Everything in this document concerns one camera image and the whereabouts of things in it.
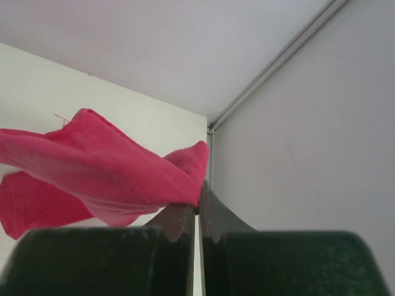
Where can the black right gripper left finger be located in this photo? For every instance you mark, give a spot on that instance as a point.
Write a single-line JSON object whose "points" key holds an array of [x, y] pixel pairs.
{"points": [[153, 259]]}

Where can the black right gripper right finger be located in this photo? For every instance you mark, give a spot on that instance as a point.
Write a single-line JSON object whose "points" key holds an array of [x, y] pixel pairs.
{"points": [[240, 260]]}

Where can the pink t shirt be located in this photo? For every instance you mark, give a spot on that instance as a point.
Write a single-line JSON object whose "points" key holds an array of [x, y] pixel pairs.
{"points": [[91, 169]]}

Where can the aluminium frame rail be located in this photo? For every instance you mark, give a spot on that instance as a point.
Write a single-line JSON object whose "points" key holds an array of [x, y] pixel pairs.
{"points": [[327, 13]]}

